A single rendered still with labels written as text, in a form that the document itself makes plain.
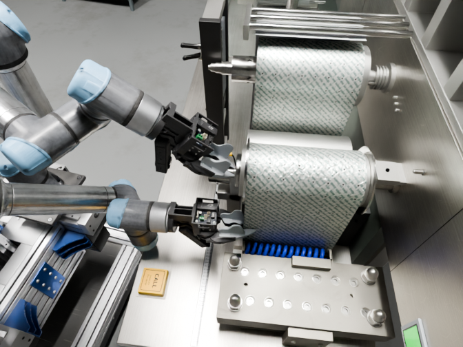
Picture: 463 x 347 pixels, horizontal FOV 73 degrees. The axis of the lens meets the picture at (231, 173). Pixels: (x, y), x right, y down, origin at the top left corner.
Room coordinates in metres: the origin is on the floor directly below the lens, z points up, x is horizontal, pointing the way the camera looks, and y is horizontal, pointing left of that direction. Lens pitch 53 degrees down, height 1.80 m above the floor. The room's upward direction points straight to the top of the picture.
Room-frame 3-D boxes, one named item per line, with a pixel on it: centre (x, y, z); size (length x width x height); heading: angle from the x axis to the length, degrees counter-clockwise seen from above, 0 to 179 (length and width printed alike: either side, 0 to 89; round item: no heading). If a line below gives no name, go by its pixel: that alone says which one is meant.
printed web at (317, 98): (0.54, -0.17, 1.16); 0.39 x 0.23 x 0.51; 174
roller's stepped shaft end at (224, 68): (0.68, 0.03, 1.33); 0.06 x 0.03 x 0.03; 84
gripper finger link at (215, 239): (0.35, 0.03, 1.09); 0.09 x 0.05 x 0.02; 83
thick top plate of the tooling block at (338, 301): (0.23, -0.17, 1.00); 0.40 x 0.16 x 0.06; 84
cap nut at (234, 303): (0.20, -0.01, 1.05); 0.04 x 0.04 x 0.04
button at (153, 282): (0.29, 0.22, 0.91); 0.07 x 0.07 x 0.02; 84
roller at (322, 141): (0.53, -0.17, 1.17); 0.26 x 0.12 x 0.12; 84
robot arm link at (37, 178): (0.66, 0.70, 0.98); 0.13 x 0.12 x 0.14; 143
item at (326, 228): (0.35, -0.15, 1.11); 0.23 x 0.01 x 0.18; 84
